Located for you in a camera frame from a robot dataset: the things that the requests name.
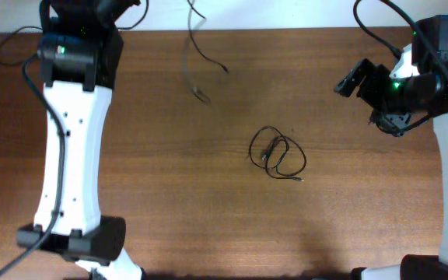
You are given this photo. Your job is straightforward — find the black USB cable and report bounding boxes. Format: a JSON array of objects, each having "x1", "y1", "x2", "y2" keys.
[{"x1": 248, "y1": 125, "x2": 308, "y2": 183}]

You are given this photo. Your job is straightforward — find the thin black micro-USB cable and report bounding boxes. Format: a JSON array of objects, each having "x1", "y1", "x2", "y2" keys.
[{"x1": 0, "y1": 26, "x2": 44, "y2": 67}]

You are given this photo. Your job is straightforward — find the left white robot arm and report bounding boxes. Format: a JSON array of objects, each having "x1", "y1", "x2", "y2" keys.
[{"x1": 16, "y1": 0, "x2": 145, "y2": 279}]

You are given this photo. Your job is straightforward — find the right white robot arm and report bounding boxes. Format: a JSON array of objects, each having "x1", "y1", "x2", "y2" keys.
[{"x1": 334, "y1": 15, "x2": 448, "y2": 279}]

